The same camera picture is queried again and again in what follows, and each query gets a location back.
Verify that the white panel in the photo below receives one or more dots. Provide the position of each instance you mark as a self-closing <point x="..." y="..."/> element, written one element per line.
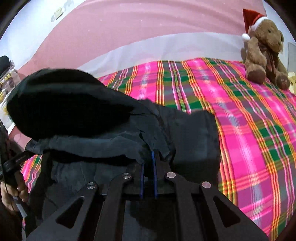
<point x="292" y="55"/>

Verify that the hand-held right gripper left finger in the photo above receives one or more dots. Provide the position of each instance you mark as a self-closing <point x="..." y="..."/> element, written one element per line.
<point x="141" y="183"/>

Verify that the pineapple print pillow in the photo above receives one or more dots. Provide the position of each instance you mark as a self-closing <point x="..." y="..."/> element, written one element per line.
<point x="5" y="92"/>

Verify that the person's left hand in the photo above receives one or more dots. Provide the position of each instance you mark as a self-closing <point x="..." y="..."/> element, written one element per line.
<point x="23" y="194"/>

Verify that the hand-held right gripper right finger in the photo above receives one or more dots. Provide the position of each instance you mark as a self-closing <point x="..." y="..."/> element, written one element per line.
<point x="154" y="176"/>

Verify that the black puffer jacket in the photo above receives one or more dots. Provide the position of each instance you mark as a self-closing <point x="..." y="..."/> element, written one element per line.
<point x="81" y="111"/>

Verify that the yellow cloth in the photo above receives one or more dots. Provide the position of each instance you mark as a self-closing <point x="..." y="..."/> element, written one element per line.
<point x="292" y="81"/>

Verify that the brown teddy bear santa hat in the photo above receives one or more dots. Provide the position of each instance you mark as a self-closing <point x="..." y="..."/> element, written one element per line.
<point x="263" y="46"/>

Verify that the white wall switch plate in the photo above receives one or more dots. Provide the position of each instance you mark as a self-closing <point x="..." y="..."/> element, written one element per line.
<point x="57" y="14"/>

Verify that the black cushion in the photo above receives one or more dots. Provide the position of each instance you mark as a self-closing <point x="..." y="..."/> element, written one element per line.
<point x="4" y="63"/>

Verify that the pink plaid blanket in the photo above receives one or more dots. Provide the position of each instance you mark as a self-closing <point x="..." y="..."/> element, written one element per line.
<point x="231" y="111"/>

